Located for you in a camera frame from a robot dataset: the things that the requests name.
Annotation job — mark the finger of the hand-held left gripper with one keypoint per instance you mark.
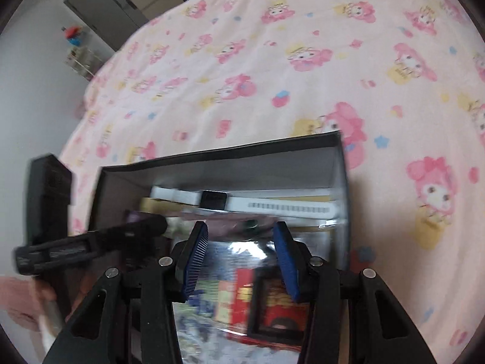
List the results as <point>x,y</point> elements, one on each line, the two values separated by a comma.
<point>113,235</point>

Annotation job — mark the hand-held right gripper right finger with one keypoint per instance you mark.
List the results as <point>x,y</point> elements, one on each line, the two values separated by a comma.
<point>284,261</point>

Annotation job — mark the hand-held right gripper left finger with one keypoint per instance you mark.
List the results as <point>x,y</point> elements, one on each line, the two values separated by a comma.
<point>195,258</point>

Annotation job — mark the mauve plastic packet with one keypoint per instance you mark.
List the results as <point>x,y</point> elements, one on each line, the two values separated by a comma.
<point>227,223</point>

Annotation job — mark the black square frame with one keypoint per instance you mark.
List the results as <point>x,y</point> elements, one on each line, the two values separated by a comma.
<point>272,335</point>

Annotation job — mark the black cardboard box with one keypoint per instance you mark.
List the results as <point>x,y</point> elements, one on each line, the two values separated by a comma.
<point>227,167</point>

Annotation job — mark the person's left forearm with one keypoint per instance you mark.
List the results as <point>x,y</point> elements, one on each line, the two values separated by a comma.
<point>19,303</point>

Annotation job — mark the red envelope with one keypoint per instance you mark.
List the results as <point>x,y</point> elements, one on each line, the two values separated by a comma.
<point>284,313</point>

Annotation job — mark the red and blue toy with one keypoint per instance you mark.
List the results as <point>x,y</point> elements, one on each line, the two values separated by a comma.
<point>74,34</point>

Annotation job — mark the grey cabinet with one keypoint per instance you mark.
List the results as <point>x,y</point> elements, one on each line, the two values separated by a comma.
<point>102,3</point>

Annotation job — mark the pink printed blanket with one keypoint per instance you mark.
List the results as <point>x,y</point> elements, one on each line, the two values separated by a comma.
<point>341,64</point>

